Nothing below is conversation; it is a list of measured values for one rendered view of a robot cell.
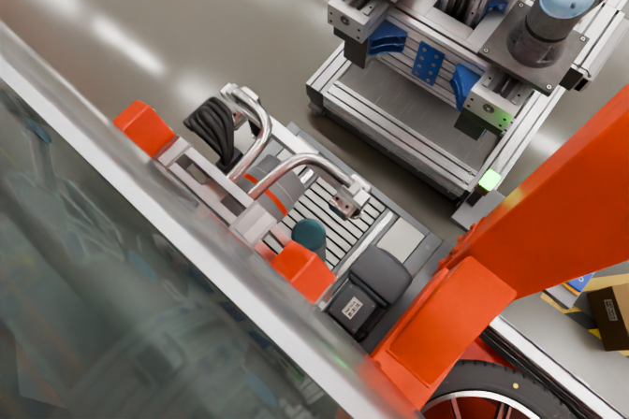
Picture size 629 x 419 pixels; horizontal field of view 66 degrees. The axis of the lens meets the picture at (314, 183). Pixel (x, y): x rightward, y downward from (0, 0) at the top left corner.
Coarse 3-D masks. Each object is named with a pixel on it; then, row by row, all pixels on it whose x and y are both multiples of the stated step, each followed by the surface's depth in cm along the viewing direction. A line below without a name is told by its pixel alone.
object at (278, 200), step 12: (252, 168) 114; (264, 168) 113; (240, 180) 113; (252, 180) 111; (288, 180) 112; (300, 180) 114; (276, 192) 110; (288, 192) 112; (300, 192) 115; (264, 204) 109; (276, 204) 110; (288, 204) 113; (276, 216) 112
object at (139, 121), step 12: (132, 108) 92; (144, 108) 90; (120, 120) 91; (132, 120) 89; (144, 120) 90; (156, 120) 91; (132, 132) 89; (144, 132) 91; (156, 132) 92; (168, 132) 94; (144, 144) 91; (156, 144) 93
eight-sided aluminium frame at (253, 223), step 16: (176, 144) 92; (160, 160) 91; (176, 160) 90; (192, 160) 91; (176, 176) 89; (192, 176) 130; (208, 176) 92; (224, 176) 89; (192, 192) 91; (208, 192) 88; (240, 192) 88; (224, 208) 87; (256, 208) 87; (240, 224) 86; (256, 224) 86; (272, 224) 88; (256, 240) 87; (288, 240) 90; (272, 256) 89; (320, 304) 115
